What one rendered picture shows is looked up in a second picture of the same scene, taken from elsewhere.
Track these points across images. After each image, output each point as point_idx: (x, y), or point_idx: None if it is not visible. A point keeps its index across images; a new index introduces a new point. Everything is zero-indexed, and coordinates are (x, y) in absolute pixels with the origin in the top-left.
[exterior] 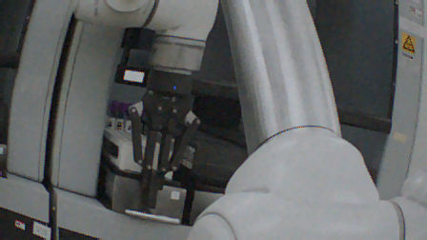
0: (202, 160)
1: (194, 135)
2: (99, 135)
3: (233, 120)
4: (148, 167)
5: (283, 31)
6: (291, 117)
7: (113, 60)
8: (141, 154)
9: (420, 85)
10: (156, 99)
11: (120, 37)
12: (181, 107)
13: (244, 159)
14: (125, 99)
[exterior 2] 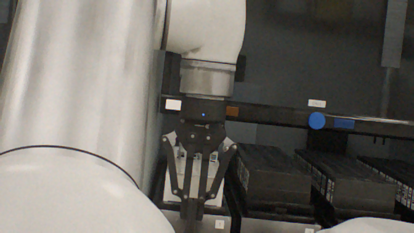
0: (257, 185)
1: (270, 160)
2: (145, 167)
3: (340, 143)
4: (184, 196)
5: (55, 0)
6: (11, 134)
7: (154, 89)
8: (176, 184)
9: None
10: (189, 127)
11: (158, 63)
12: (216, 134)
13: (300, 182)
14: (233, 130)
